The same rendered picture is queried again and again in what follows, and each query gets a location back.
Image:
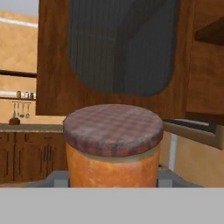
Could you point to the brown cabinet door glass panel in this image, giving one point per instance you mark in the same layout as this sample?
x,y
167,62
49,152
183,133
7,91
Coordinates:
x,y
58,73

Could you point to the dark wall shelf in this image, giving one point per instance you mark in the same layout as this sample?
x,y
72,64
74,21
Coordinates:
x,y
17,73

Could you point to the rail with hanging tools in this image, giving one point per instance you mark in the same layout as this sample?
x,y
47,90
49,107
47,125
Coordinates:
x,y
22,109

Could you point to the brown wooden wall cabinet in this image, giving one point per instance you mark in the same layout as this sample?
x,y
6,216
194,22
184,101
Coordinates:
x,y
205,81

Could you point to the grey metal frame fixture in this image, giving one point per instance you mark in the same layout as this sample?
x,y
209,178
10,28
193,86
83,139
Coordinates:
x,y
192,132

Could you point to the small yellow jar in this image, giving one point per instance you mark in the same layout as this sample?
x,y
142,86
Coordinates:
x,y
18,94

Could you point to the brown base cupboard run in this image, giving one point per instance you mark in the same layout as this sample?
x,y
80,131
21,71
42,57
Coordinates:
x,y
29,154

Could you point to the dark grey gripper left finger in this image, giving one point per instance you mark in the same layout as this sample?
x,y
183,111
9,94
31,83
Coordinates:
x,y
57,178

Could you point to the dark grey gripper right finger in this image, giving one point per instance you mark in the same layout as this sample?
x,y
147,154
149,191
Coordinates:
x,y
169,178

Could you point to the white wall shelf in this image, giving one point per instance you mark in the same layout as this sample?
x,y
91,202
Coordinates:
x,y
8,94

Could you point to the white vertical post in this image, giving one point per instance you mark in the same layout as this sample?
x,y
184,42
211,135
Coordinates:
x,y
172,151

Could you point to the orange jam jar plaid lid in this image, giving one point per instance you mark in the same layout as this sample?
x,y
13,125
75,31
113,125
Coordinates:
x,y
112,145

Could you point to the brown bowl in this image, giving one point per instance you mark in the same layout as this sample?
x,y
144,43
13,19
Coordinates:
x,y
14,121

